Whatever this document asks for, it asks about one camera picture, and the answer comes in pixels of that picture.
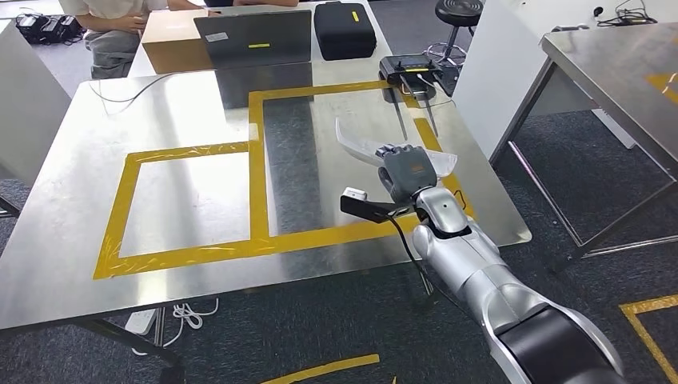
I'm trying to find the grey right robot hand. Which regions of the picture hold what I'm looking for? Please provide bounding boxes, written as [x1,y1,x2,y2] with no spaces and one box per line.
[376,144,440,205]

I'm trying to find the white wide shell part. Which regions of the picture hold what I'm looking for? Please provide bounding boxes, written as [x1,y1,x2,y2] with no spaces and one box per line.
[334,117,459,178]

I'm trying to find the stainless steel workbench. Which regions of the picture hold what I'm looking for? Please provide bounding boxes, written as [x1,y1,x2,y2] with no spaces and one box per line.
[0,66,532,382]

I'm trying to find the black controller with antennas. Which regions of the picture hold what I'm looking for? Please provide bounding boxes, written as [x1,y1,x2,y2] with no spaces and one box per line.
[378,53,457,142]

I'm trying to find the black hard case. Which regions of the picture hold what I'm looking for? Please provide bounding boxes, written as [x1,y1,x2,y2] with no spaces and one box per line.
[313,1,378,62]

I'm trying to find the black stool with chrome base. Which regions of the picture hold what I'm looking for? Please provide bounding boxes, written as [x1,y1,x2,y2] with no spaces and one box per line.
[426,0,484,67]

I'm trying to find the dark grey laptop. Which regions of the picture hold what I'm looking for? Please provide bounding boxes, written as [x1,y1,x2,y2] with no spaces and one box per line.
[193,9,313,70]

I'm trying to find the yellow torn tape square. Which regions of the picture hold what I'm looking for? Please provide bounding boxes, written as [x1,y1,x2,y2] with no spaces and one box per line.
[259,354,397,384]

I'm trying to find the yellow floor tape square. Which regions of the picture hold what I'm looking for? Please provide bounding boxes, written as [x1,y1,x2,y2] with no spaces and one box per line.
[620,294,678,382]

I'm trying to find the brown cardboard box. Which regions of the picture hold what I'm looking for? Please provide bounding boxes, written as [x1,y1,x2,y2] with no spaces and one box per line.
[141,9,216,75]

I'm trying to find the white power strip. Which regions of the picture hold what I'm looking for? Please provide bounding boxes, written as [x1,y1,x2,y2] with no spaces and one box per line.
[124,309,159,336]

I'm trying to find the person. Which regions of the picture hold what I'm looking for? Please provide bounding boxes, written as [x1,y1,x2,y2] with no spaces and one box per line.
[58,0,205,81]

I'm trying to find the white panel desk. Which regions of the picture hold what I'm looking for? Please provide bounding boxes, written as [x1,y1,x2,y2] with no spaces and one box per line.
[0,20,73,186]

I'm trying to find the black equipment pile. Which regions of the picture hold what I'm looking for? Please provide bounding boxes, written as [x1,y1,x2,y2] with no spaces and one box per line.
[15,11,86,45]

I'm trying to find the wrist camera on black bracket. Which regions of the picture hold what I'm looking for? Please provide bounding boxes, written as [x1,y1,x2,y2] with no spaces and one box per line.
[340,186,420,225]

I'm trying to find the black camera cable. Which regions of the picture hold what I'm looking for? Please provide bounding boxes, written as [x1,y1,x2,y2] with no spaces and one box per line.
[389,216,478,319]

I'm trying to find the white desk with cables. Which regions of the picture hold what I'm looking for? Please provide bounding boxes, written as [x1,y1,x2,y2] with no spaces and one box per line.
[453,0,678,160]

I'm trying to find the yellow double tape frame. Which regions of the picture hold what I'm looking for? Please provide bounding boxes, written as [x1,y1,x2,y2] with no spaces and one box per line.
[92,79,475,281]

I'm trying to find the white coiled cable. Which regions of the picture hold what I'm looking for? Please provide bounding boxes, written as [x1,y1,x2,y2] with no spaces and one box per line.
[132,298,219,357]

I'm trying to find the black tangled cables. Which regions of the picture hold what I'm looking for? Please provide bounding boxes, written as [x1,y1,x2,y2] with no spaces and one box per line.
[592,0,658,27]

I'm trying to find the thin grey cable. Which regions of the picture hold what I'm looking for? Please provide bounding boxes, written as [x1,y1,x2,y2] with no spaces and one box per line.
[87,71,181,115]

